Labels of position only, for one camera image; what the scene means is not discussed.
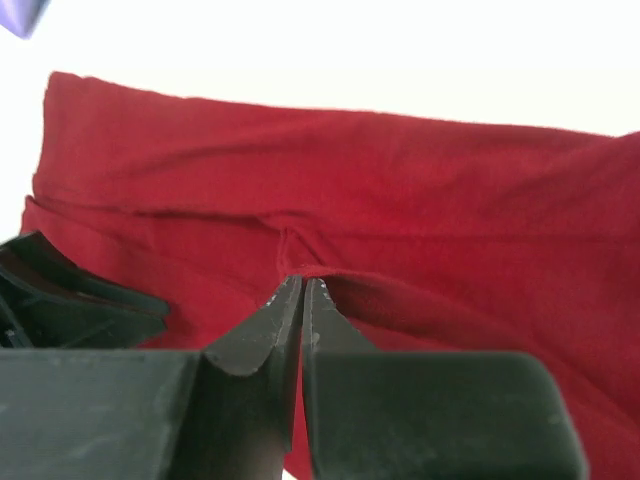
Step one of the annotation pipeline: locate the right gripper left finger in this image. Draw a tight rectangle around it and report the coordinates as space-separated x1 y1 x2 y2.
169 276 303 479

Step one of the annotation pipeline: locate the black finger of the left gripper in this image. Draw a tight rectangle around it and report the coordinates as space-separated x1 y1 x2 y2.
1 231 170 349

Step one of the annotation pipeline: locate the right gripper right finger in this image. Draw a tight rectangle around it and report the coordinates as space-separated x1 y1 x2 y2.
303 279 390 479

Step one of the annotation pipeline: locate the red t-shirt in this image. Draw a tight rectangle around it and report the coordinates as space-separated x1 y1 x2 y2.
21 72 639 479

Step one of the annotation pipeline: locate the purple t-shirt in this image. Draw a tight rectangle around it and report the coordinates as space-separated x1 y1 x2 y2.
0 0 50 39

